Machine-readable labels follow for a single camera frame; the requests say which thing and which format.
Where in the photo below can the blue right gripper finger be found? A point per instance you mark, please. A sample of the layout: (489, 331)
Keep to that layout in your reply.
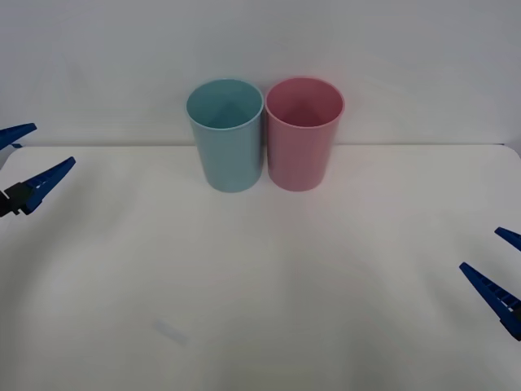
(494, 295)
(510, 236)

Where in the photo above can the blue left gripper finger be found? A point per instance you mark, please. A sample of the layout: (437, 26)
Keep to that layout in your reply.
(38, 185)
(14, 133)

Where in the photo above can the pale blue plastic bin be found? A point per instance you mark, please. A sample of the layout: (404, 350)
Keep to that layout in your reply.
(230, 159)

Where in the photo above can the pink plastic bin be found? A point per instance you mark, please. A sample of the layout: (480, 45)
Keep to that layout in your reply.
(299, 159)

